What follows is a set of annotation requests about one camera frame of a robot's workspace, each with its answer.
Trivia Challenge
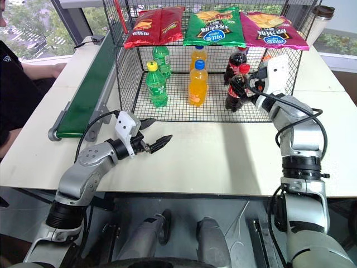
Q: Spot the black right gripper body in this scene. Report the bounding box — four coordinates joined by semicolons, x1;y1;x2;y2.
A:
250;68;269;98

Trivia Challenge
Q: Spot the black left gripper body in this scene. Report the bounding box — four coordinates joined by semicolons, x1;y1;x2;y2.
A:
129;131;153;156

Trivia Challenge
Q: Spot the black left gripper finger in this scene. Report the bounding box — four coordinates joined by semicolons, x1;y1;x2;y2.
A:
139;118;157;131
149;134;173;154

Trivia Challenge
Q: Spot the cola bottle red cap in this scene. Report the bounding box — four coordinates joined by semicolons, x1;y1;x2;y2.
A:
223;46;249;86
225;63;252;113

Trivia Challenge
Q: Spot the green conveyor belt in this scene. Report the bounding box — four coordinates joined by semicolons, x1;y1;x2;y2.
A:
47;30;118;142

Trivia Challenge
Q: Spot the green soda bottle yellow cap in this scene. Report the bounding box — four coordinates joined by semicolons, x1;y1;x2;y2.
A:
145;61;169;108

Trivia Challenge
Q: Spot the magenta chip bag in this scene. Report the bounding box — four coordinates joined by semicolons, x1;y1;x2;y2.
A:
239;11;310;51

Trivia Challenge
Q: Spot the orange soda bottle blue cap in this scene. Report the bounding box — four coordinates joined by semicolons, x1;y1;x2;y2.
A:
189;45;209;72
187;60;210;108

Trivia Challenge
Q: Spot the green chip bag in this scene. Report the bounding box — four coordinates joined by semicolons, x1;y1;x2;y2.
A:
182;6;247;48

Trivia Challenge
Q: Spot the white tumbler brown lid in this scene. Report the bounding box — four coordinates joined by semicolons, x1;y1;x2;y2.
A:
307;4;336;47

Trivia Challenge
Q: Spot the grey rounded robot leg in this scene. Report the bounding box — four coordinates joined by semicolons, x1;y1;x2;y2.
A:
196;217;233;268
115;208;173;264

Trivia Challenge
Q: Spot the red chip bag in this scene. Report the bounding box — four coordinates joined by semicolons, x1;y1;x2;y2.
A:
123;6;186;50

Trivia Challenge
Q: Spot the red rod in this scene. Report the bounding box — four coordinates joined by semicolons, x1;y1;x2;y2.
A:
115;0;129;34

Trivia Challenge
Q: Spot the person in black shirt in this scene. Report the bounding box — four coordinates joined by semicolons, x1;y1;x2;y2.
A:
0;5;57;157

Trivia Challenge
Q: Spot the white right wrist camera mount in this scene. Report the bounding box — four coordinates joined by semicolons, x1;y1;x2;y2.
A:
258;54;290;96

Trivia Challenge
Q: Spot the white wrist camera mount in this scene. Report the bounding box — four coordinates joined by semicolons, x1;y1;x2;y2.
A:
258;54;290;96
114;110;141;160

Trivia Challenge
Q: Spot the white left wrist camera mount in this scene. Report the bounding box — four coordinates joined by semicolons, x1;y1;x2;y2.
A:
114;110;141;160

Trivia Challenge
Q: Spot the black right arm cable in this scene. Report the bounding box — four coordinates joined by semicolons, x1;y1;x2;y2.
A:
247;83;329;169

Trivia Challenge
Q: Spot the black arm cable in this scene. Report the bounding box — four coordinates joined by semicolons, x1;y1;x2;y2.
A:
247;83;329;169
74;110;121;163

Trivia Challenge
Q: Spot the black wire rack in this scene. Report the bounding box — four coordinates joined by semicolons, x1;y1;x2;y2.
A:
102;0;323;124

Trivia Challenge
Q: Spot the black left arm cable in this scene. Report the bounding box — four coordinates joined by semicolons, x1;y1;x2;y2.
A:
74;110;121;163

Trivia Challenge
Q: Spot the thin black adapter cable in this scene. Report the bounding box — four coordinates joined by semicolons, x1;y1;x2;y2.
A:
73;41;96;54

